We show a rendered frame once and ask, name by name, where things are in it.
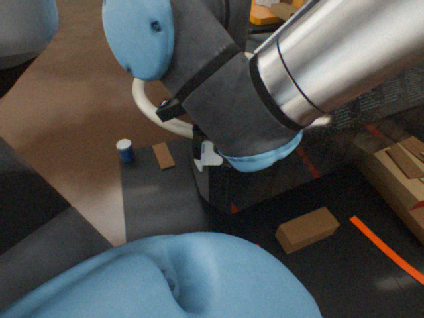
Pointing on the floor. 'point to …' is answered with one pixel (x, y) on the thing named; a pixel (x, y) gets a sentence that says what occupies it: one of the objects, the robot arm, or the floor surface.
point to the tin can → (125, 150)
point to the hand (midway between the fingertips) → (201, 158)
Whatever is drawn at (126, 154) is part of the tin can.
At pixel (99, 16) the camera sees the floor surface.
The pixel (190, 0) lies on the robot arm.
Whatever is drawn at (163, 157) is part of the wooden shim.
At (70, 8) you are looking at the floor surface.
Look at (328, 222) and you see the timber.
